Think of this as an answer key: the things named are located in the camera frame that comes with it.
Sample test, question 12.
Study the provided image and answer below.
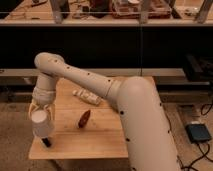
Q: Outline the black foot pedal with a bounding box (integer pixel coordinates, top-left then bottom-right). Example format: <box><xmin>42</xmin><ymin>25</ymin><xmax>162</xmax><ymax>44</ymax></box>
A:
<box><xmin>185</xmin><ymin>124</ymin><xmax>212</xmax><ymax>143</ymax></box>

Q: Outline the brown oblong object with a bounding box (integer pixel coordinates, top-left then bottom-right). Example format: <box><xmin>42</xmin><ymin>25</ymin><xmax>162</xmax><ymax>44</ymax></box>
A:
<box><xmin>78</xmin><ymin>110</ymin><xmax>91</xmax><ymax>128</ymax></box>

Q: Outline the wooden table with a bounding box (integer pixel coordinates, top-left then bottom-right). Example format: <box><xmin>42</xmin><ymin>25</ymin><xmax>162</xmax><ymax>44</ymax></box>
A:
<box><xmin>28</xmin><ymin>76</ymin><xmax>179</xmax><ymax>171</ymax></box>

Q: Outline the black floor cable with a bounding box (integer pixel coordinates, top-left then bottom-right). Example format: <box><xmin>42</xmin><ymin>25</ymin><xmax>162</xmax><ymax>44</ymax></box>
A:
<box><xmin>175</xmin><ymin>103</ymin><xmax>213</xmax><ymax>171</ymax></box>

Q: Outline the long workbench shelf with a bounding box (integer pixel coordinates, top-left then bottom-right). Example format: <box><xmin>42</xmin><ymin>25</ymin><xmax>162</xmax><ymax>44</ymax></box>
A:
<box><xmin>0</xmin><ymin>0</ymin><xmax>213</xmax><ymax>27</ymax></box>

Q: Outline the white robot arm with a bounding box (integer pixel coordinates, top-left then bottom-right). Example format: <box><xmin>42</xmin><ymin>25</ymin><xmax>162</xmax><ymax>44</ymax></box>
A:
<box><xmin>28</xmin><ymin>52</ymin><xmax>181</xmax><ymax>171</ymax></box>

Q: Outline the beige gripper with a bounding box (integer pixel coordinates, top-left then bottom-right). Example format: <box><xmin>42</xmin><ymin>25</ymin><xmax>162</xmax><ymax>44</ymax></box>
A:
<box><xmin>28</xmin><ymin>101</ymin><xmax>55</xmax><ymax>129</ymax></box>

